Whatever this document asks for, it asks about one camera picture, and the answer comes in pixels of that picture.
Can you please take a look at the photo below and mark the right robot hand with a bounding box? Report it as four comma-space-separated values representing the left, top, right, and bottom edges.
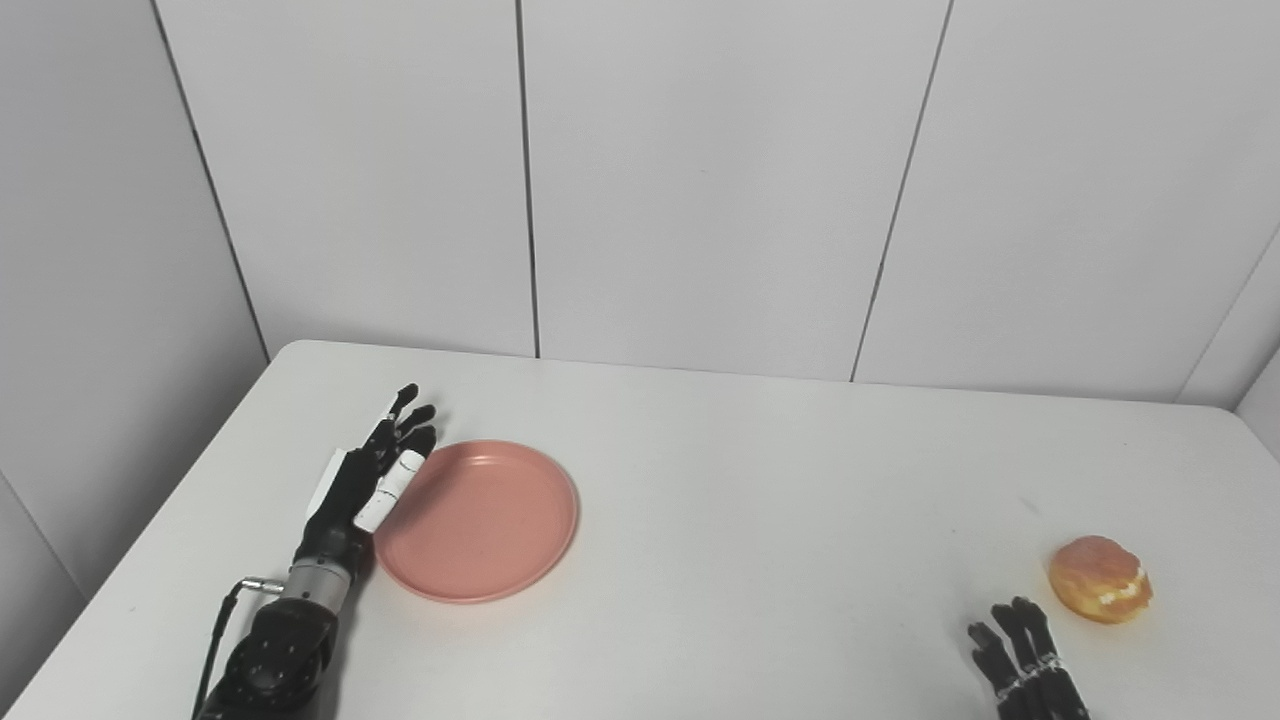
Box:
967, 597, 1091, 720

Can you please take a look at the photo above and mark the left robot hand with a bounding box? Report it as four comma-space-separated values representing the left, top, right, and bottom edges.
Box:
295, 383, 439, 575

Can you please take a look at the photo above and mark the cream puff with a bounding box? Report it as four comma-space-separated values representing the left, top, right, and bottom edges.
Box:
1048, 535, 1154, 625

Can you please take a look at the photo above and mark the pink round plate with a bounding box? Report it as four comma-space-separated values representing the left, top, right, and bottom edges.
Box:
374, 440, 580, 605

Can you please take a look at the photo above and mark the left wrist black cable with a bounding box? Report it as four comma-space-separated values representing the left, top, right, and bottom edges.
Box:
190, 576, 285, 720

